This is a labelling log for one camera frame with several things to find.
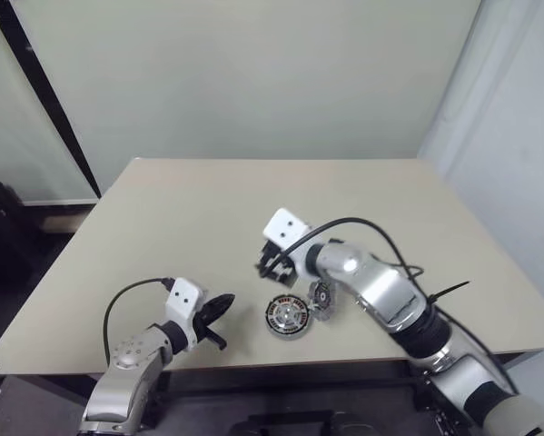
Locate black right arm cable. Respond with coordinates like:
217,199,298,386
271,217,520,396

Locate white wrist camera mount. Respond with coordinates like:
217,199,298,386
164,277,209,353
261,207,312,252

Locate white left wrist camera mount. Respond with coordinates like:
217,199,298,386
164,277,209,353

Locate black-rimmed silver spoked rotor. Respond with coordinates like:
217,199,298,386
270,299,307,331

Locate black diagonal wall strip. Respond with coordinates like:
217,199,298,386
0,0,104,200

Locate round silver metal disc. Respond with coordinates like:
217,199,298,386
264,293,317,340

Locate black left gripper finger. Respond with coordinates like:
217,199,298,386
203,327,229,352
204,292,237,324

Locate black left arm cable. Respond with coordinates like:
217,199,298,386
103,276,176,365

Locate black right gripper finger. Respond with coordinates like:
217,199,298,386
252,258,275,280
274,266,299,288

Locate small silver metal part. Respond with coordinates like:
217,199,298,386
305,279,337,322

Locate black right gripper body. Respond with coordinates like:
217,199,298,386
258,240,296,275

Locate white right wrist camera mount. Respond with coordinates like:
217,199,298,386
261,207,312,252

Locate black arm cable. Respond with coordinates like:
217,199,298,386
103,276,176,365
271,217,520,396

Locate black cable tie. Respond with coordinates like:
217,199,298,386
428,280,473,303

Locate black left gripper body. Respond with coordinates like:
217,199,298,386
192,302,214,342

